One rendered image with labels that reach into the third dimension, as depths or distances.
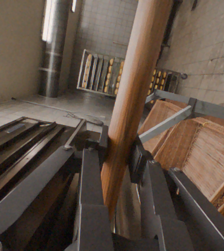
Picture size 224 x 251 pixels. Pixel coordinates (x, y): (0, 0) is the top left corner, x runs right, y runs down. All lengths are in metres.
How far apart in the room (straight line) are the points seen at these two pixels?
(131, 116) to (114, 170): 0.06
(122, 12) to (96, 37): 1.00
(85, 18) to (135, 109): 5.32
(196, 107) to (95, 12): 5.07
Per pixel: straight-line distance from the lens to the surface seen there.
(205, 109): 0.58
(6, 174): 1.04
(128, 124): 0.15
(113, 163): 0.17
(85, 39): 5.30
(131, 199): 0.94
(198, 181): 1.11
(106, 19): 5.38
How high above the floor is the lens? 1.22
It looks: 3 degrees down
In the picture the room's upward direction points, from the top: 78 degrees counter-clockwise
